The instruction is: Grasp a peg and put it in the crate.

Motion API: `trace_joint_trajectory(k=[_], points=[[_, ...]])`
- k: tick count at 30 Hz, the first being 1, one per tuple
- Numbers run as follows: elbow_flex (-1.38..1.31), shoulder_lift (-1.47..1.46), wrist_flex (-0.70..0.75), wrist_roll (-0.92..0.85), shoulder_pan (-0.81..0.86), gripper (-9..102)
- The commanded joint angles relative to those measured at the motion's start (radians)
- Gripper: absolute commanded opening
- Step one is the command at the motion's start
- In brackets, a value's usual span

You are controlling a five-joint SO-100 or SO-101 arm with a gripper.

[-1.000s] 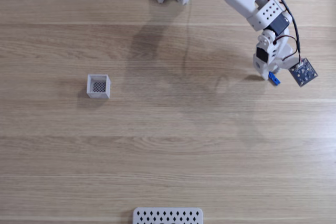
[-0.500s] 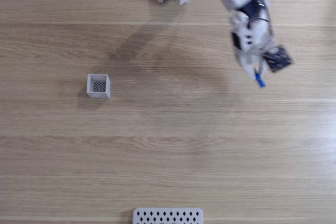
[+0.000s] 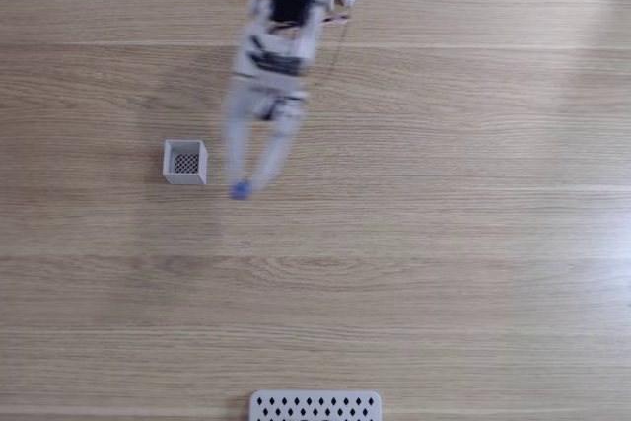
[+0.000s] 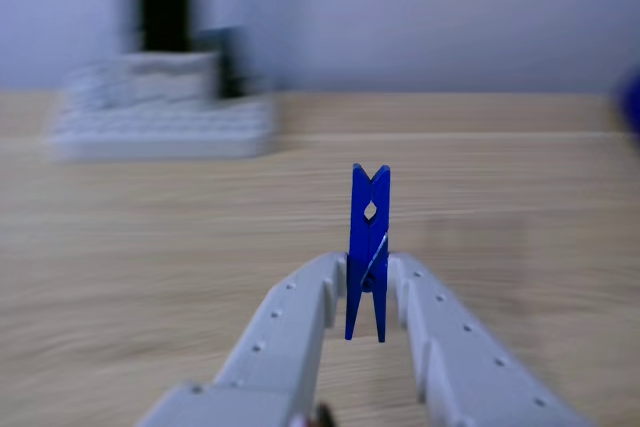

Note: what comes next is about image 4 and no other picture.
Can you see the blue clothes peg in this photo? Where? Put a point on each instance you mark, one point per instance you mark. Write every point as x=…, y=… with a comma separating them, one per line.
x=361, y=242

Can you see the blue round object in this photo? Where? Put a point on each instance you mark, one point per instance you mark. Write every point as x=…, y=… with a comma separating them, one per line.
x=629, y=102

